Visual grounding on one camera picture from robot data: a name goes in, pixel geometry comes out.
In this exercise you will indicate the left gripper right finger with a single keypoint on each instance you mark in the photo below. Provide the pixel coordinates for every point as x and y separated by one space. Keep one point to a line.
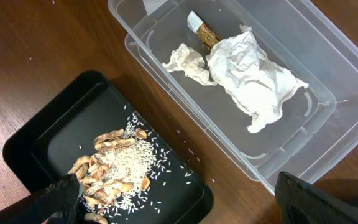
301 202

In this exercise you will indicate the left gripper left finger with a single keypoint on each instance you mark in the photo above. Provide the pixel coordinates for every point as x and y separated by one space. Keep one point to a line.
56 203

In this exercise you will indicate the peanut shells and rice waste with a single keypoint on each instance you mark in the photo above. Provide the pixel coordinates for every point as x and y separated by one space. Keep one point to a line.
133 178

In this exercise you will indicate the white paper napkin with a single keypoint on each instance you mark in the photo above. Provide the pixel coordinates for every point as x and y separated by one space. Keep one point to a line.
257 85

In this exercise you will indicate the small white tissue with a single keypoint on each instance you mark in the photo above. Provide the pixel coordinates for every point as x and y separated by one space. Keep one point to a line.
188 60

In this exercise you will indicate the gold snack wrapper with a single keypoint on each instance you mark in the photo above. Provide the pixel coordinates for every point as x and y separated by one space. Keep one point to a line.
198 26

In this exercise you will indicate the black rectangular food-waste tray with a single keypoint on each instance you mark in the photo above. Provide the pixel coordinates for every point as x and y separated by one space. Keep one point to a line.
47 146

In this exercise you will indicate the clear plastic waste bin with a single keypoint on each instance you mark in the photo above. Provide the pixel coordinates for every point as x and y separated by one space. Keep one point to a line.
319 125

